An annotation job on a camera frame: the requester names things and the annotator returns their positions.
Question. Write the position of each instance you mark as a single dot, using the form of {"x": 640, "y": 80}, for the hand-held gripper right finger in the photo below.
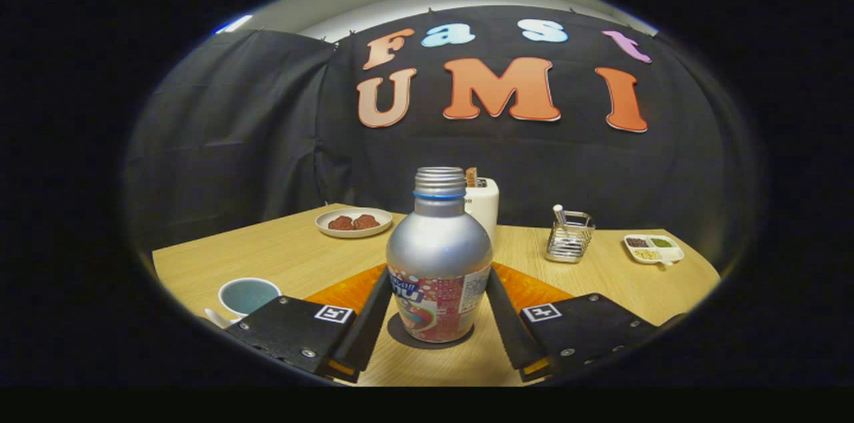
{"x": 510, "y": 333}

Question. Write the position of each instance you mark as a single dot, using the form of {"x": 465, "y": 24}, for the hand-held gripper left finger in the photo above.
{"x": 367, "y": 333}

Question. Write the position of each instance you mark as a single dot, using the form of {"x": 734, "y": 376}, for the dark brown round coaster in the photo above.
{"x": 397, "y": 336}

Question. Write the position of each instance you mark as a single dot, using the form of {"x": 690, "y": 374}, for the silver bottle with red label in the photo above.
{"x": 437, "y": 256}

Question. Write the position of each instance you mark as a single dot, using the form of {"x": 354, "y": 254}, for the white oval plate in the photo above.
{"x": 353, "y": 233}

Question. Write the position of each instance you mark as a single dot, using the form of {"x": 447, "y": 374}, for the brown food piece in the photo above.
{"x": 341, "y": 223}
{"x": 367, "y": 221}

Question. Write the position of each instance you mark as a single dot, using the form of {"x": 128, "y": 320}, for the wooden table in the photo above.
{"x": 280, "y": 249}

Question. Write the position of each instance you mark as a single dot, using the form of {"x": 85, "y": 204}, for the white toaster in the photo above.
{"x": 486, "y": 206}

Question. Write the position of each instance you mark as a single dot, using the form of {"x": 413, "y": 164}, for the brown toast slice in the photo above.
{"x": 472, "y": 177}

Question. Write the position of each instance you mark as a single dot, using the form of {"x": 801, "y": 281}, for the white divided condiment dish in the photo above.
{"x": 654, "y": 249}

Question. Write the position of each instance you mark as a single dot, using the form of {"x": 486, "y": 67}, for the black backdrop cloth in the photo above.
{"x": 233, "y": 109}

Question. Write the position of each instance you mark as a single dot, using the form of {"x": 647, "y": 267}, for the double strip ceiling light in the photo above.
{"x": 233, "y": 24}

